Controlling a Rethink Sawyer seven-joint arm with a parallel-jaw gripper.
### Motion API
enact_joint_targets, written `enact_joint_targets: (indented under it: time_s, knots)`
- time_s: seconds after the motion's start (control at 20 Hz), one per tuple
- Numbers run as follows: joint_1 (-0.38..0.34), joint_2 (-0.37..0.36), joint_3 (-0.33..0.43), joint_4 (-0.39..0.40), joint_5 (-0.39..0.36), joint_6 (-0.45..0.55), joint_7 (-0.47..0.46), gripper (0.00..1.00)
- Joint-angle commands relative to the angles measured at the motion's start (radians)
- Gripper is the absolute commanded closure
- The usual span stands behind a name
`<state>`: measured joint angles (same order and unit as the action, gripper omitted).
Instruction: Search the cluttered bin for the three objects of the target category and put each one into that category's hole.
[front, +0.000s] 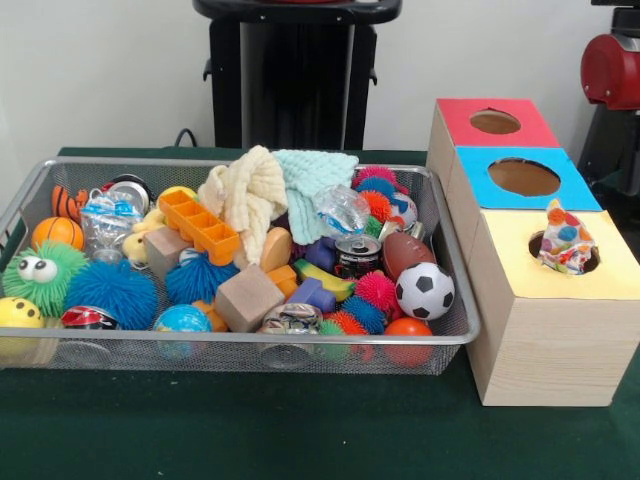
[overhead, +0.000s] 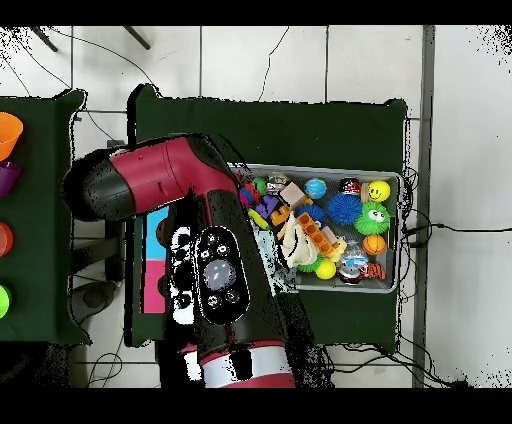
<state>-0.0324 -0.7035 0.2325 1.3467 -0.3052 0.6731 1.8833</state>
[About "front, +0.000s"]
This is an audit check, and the shallow mesh bin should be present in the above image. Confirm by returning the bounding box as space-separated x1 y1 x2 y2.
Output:
0 156 482 379

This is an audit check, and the white multicolour print cloth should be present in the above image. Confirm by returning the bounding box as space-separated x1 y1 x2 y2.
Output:
537 198 599 276

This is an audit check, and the brown toy football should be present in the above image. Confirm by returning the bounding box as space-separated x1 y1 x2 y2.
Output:
383 232 437 282

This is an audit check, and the black and white soccer ball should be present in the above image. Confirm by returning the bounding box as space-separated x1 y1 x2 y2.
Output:
395 262 457 321

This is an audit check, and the black upright bar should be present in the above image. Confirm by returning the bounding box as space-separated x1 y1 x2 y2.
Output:
577 107 640 196

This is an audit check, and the mint green cloth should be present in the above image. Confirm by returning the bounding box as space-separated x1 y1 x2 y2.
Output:
272 148 360 246

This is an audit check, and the blue spiky ball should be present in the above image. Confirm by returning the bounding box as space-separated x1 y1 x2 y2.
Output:
64 258 159 332

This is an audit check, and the green spiky ball with eyes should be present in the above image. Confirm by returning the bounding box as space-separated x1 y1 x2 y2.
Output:
1 239 89 319

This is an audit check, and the orange toy brick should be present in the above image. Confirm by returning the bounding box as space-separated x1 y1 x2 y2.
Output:
159 191 242 268

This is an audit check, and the clear plastic bottle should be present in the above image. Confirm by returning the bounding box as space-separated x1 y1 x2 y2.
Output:
312 183 372 235

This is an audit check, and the cream knitted cloth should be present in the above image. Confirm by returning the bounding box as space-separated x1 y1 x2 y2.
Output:
198 144 290 269

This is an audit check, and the black drink can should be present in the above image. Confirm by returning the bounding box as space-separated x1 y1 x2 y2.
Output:
333 233 384 279

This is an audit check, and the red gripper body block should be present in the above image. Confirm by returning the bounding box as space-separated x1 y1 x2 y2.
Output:
580 33 640 111

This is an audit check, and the wooden box with three holes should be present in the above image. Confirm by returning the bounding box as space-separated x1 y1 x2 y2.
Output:
425 98 640 407

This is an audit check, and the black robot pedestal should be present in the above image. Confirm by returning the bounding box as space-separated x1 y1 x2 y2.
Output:
192 0 404 151

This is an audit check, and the dark green tablecloth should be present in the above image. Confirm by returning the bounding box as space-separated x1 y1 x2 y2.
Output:
589 172 640 221
0 145 640 480

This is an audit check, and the plain wooden block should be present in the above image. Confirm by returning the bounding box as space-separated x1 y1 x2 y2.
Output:
214 264 286 335

